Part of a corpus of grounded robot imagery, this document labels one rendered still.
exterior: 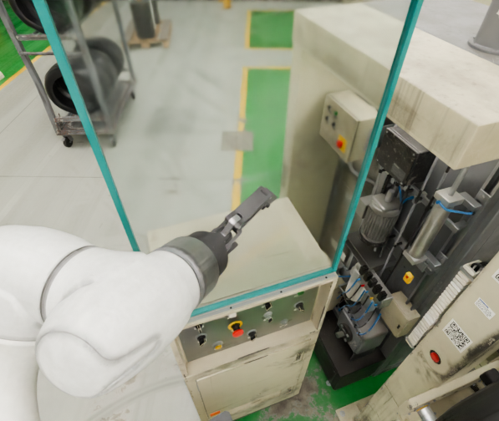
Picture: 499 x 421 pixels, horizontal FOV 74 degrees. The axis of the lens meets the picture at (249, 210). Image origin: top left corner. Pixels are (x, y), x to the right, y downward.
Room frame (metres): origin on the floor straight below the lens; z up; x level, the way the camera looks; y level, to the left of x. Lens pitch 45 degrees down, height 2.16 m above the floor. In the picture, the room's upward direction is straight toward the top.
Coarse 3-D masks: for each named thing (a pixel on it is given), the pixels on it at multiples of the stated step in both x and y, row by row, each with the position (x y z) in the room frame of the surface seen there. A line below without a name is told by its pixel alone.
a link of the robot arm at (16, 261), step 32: (0, 256) 0.22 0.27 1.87; (32, 256) 0.22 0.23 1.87; (64, 256) 0.22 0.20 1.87; (0, 288) 0.19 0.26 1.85; (32, 288) 0.18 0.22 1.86; (0, 320) 0.16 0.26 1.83; (32, 320) 0.17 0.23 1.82; (0, 352) 0.15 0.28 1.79; (32, 352) 0.15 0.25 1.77; (0, 384) 0.12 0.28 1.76; (32, 384) 0.13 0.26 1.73; (0, 416) 0.10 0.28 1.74; (32, 416) 0.10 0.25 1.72
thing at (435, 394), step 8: (496, 360) 0.45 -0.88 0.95; (480, 368) 0.42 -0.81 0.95; (488, 368) 0.42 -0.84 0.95; (496, 368) 0.42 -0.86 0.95; (464, 376) 0.40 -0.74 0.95; (472, 376) 0.40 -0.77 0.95; (448, 384) 0.37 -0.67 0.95; (456, 384) 0.37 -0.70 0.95; (464, 384) 0.37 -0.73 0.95; (472, 384) 0.40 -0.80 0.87; (432, 392) 0.35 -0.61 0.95; (440, 392) 0.35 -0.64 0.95; (448, 392) 0.35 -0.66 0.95; (408, 400) 0.32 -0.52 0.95; (416, 400) 0.32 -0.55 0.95; (424, 400) 0.32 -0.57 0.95; (432, 400) 0.33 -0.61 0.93; (400, 408) 0.32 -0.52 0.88; (408, 408) 0.30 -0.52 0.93; (416, 408) 0.30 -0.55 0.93
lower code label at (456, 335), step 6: (450, 324) 0.45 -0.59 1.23; (456, 324) 0.44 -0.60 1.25; (444, 330) 0.45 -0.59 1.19; (450, 330) 0.44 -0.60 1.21; (456, 330) 0.43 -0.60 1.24; (462, 330) 0.42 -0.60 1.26; (450, 336) 0.43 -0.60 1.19; (456, 336) 0.42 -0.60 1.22; (462, 336) 0.41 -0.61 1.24; (456, 342) 0.41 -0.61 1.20; (462, 342) 0.40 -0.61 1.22; (468, 342) 0.39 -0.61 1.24; (462, 348) 0.39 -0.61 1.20
